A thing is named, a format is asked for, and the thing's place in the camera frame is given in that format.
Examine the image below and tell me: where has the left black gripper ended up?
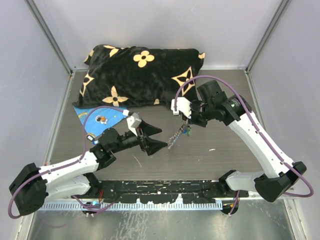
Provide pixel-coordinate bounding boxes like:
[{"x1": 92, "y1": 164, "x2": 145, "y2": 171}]
[{"x1": 110, "y1": 119, "x2": 168, "y2": 155}]

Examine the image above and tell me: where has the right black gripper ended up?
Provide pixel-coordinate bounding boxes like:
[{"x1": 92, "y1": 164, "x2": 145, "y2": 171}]
[{"x1": 181, "y1": 101, "x2": 214, "y2": 128}]

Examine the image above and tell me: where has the green tagged key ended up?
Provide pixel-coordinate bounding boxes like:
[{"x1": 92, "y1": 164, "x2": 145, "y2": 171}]
[{"x1": 186, "y1": 126, "x2": 192, "y2": 137}]

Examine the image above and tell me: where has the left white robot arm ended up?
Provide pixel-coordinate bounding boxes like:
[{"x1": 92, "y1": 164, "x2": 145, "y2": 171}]
[{"x1": 8, "y1": 121, "x2": 168, "y2": 219}]

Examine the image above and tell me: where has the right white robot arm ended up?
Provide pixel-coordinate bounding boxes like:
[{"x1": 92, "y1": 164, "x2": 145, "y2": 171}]
[{"x1": 171, "y1": 80, "x2": 307, "y2": 203}]

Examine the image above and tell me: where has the blue cartoon cloth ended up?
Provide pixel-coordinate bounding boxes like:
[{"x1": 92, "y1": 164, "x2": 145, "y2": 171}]
[{"x1": 84, "y1": 107, "x2": 127, "y2": 138}]

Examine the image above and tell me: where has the black floral plush pillow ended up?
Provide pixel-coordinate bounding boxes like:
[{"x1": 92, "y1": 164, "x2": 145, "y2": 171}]
[{"x1": 73, "y1": 44, "x2": 206, "y2": 109}]

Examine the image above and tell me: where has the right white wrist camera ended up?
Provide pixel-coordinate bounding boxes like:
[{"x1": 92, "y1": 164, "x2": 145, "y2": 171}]
[{"x1": 171, "y1": 97, "x2": 192, "y2": 119}]

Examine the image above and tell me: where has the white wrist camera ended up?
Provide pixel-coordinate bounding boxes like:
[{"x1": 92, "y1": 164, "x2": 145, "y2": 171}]
[
  {"x1": 122, "y1": 109, "x2": 142, "y2": 136},
  {"x1": 171, "y1": 97, "x2": 192, "y2": 119}
]

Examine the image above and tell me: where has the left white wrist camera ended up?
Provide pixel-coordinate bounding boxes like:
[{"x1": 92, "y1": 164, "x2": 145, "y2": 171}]
[{"x1": 122, "y1": 109, "x2": 142, "y2": 136}]

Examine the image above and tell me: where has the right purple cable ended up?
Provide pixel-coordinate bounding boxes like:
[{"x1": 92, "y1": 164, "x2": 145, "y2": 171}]
[{"x1": 174, "y1": 75, "x2": 315, "y2": 198}]

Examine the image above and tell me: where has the purple cable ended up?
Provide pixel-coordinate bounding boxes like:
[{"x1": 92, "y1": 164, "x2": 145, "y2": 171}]
[
  {"x1": 174, "y1": 75, "x2": 315, "y2": 198},
  {"x1": 7, "y1": 105, "x2": 131, "y2": 220}
]

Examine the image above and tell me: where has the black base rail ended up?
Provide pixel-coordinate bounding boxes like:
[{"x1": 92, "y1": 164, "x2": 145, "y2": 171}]
[{"x1": 77, "y1": 180, "x2": 237, "y2": 204}]

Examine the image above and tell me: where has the white slotted cable duct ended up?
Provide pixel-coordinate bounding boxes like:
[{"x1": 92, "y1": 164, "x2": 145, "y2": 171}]
[{"x1": 39, "y1": 198, "x2": 223, "y2": 211}]

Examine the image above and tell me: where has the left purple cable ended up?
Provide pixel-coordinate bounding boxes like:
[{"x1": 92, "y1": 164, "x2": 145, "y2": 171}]
[{"x1": 7, "y1": 105, "x2": 131, "y2": 220}]

